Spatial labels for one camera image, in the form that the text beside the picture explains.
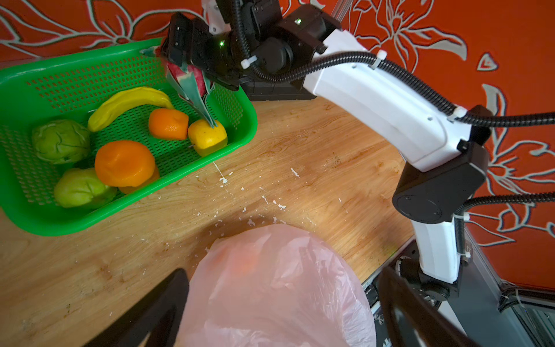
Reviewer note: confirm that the pink plastic bag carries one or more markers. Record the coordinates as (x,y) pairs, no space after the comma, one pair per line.
(275,286)

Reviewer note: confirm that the red watermelon slice toy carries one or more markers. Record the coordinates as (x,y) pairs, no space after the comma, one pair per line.
(190,83)

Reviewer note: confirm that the yellow banana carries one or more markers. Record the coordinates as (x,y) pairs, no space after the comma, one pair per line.
(124,101)

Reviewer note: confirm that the orange fruit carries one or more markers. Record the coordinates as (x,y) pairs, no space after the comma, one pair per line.
(168,124)
(153,178)
(124,163)

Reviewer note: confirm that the green pear fruit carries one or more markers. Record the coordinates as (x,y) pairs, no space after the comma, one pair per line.
(81,188)

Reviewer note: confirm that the yellow lemon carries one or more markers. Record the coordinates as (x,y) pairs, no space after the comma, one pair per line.
(206,139)

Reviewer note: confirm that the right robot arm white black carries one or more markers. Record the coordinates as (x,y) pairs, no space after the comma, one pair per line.
(442,143)

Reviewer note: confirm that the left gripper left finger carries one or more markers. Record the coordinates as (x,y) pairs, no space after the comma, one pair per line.
(154,320)

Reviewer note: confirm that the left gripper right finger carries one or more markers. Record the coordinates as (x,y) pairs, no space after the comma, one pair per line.
(409,318)

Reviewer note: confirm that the green lime fruit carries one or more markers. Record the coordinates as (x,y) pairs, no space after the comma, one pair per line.
(61,141)

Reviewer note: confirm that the black tool case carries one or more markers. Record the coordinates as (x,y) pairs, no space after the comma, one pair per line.
(262,91)

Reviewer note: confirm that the green plastic basket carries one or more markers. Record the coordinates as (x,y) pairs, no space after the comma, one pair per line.
(73,87)

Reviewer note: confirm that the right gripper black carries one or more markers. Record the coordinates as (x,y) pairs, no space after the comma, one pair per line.
(189,43)

